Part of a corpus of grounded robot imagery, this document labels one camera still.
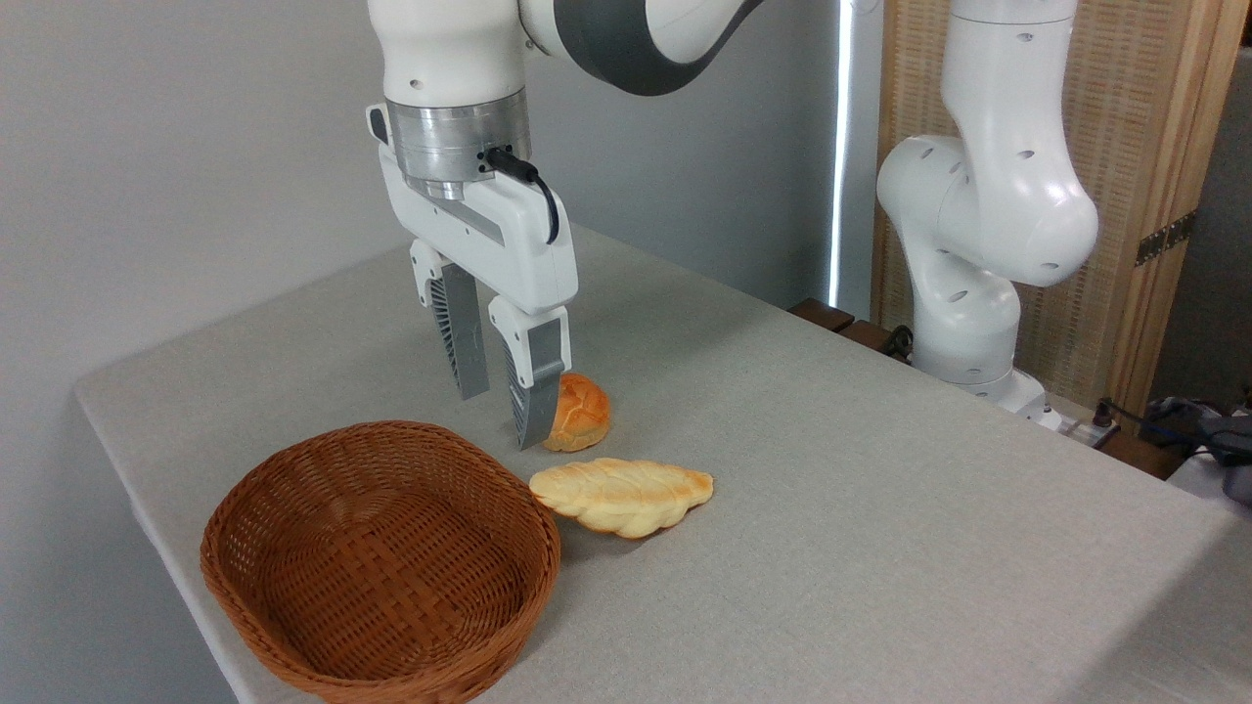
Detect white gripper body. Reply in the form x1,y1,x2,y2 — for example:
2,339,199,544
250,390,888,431
367,103,579,317

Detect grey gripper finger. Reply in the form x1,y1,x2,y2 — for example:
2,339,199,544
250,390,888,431
487,296,572,452
409,239,491,403

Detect long braided bread loaf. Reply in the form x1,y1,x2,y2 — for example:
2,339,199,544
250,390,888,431
529,458,715,540

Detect round orange bread bun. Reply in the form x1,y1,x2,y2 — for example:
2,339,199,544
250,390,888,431
541,373,611,454

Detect brown woven wicker basket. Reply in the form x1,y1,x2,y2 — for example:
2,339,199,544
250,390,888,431
200,420,562,704

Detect dark brown wooden block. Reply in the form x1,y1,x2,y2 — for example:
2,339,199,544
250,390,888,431
839,320,913,361
787,298,857,334

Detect grey tablecloth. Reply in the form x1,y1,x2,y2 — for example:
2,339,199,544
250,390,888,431
73,210,1252,704

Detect white power strip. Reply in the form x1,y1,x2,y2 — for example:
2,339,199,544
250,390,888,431
1058,415,1118,449

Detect dark metal screen hinge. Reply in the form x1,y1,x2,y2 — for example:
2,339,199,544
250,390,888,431
1135,210,1196,268

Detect wooden rattan folding screen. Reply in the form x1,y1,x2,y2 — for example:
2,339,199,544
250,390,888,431
871,0,1252,423

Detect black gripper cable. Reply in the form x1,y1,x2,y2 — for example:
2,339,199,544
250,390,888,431
486,147,562,246

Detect black power cable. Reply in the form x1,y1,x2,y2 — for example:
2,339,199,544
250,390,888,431
1094,396,1219,462

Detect dark grey cable bundle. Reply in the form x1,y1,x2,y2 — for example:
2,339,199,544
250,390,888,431
1142,394,1252,506

